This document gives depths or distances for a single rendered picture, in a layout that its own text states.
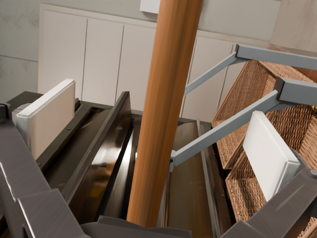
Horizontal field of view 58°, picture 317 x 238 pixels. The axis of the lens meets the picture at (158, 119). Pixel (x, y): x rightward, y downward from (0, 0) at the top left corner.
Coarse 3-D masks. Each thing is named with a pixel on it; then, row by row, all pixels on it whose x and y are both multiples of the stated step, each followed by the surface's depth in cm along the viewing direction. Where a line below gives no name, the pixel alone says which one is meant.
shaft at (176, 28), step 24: (168, 0) 19; (192, 0) 19; (168, 24) 20; (192, 24) 20; (168, 48) 20; (192, 48) 21; (168, 72) 21; (168, 96) 22; (144, 120) 23; (168, 120) 22; (144, 144) 24; (168, 144) 24; (144, 168) 24; (144, 192) 25; (144, 216) 26
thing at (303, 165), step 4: (292, 148) 17; (292, 152) 17; (296, 152) 17; (296, 156) 16; (300, 156) 17; (300, 160) 16; (300, 164) 16; (304, 164) 16; (300, 168) 15; (316, 204) 14; (316, 208) 14; (312, 212) 14; (316, 212) 14; (312, 216) 14; (316, 216) 14
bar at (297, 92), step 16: (240, 48) 103; (256, 48) 103; (224, 64) 106; (288, 64) 104; (304, 64) 103; (288, 80) 60; (272, 96) 61; (288, 96) 59; (304, 96) 59; (240, 112) 64; (224, 128) 64; (192, 144) 66; (208, 144) 66; (176, 160) 68; (160, 208) 51; (160, 224) 48
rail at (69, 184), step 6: (120, 96) 169; (114, 108) 151; (108, 114) 143; (108, 120) 136; (102, 126) 130; (96, 138) 118; (90, 144) 114; (90, 150) 109; (84, 156) 105; (84, 162) 101; (78, 168) 98; (72, 174) 95; (72, 180) 91; (66, 186) 88; (66, 192) 86
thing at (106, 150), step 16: (128, 96) 175; (128, 112) 174; (112, 128) 133; (128, 128) 173; (96, 144) 113; (112, 144) 132; (96, 160) 107; (112, 160) 132; (80, 176) 93; (96, 176) 106; (80, 192) 89; (96, 192) 106; (80, 208) 89; (96, 208) 106; (80, 224) 89
